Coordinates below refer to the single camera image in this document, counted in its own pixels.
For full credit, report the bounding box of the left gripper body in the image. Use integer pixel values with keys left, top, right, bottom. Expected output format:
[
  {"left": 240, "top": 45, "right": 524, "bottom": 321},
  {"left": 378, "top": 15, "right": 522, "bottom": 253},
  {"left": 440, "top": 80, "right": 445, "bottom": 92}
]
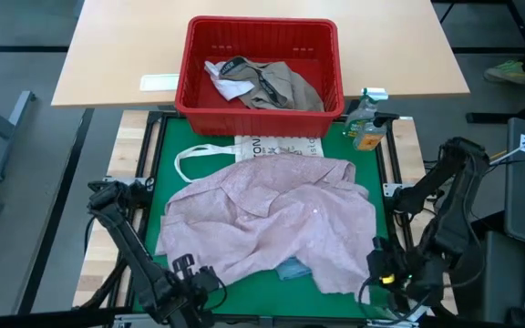
[{"left": 152, "top": 266, "right": 221, "bottom": 328}]

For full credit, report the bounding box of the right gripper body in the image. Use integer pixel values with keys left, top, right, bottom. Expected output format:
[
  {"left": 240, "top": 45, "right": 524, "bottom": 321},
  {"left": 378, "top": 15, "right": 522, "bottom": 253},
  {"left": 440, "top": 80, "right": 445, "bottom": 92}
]
[{"left": 365, "top": 247, "right": 447, "bottom": 312}]

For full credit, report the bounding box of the light blue towel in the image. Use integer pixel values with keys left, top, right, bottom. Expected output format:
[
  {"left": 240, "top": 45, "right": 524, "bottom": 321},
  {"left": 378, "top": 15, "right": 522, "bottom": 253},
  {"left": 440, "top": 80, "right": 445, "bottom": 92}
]
[{"left": 274, "top": 257, "right": 313, "bottom": 282}]

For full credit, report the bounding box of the pink garment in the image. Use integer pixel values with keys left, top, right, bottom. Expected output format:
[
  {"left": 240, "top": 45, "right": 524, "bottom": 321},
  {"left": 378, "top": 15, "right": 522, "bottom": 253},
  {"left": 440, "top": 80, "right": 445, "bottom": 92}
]
[{"left": 155, "top": 153, "right": 377, "bottom": 296}]

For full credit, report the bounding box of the white garment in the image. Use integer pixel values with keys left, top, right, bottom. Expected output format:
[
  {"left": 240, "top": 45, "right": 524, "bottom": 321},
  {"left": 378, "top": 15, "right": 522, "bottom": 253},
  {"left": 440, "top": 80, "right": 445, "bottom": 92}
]
[{"left": 203, "top": 61, "right": 257, "bottom": 102}]

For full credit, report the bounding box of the red plastic laundry bin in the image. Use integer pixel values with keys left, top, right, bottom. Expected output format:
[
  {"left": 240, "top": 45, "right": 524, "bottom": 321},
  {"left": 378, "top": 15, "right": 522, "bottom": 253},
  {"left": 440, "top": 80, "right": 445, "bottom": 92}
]
[{"left": 174, "top": 15, "right": 345, "bottom": 139}]

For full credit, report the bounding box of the green table mat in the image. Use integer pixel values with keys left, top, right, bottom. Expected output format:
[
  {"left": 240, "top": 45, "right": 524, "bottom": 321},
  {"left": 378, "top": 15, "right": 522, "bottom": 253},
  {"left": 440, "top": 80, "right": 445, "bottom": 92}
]
[{"left": 132, "top": 118, "right": 398, "bottom": 319}]

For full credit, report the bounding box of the pump bottle with orange label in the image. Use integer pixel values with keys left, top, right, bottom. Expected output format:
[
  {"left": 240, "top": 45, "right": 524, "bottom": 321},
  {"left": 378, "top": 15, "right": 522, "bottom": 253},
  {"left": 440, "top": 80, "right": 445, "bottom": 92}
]
[{"left": 352, "top": 112, "right": 400, "bottom": 153}]

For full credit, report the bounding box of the spray bottle with green label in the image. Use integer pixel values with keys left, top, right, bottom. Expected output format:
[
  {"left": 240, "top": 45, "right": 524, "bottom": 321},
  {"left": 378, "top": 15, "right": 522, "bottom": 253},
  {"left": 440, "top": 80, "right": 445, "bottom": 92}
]
[{"left": 342, "top": 87, "right": 389, "bottom": 140}]

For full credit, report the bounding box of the cream printed tote bag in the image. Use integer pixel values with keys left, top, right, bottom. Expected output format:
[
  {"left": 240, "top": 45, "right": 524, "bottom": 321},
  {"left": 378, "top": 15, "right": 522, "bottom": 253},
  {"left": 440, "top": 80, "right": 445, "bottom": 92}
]
[{"left": 173, "top": 135, "right": 325, "bottom": 184}]

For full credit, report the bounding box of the tan garment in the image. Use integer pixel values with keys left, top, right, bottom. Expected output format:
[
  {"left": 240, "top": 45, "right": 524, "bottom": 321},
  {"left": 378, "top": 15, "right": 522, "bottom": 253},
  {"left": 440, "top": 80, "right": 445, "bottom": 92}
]
[{"left": 219, "top": 55, "right": 326, "bottom": 113}]

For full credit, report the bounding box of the white paper label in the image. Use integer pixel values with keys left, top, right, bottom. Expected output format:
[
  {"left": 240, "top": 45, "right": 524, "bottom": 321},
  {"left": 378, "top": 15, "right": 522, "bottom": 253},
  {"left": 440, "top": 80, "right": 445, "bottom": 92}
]
[{"left": 138, "top": 73, "right": 180, "bottom": 93}]

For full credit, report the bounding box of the grey metal table leg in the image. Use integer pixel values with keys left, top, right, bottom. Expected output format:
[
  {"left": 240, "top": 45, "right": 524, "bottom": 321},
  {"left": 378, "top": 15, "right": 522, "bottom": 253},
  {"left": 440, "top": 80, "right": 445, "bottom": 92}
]
[{"left": 0, "top": 89, "right": 36, "bottom": 213}]

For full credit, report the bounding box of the person's green shoe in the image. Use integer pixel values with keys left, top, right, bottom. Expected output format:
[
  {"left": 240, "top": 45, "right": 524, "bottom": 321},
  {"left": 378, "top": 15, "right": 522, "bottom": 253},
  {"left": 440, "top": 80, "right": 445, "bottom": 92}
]
[{"left": 483, "top": 59, "right": 525, "bottom": 86}]

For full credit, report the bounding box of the light wooden table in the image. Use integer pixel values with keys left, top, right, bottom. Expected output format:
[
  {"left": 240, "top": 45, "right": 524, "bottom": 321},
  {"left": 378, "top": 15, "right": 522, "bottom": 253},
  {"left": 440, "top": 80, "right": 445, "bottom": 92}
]
[{"left": 51, "top": 0, "right": 471, "bottom": 109}]

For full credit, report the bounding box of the black aluminium table frame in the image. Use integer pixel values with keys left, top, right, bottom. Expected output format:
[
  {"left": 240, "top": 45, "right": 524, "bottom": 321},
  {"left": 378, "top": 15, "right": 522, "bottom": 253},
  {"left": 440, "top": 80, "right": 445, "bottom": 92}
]
[{"left": 75, "top": 108, "right": 458, "bottom": 328}]

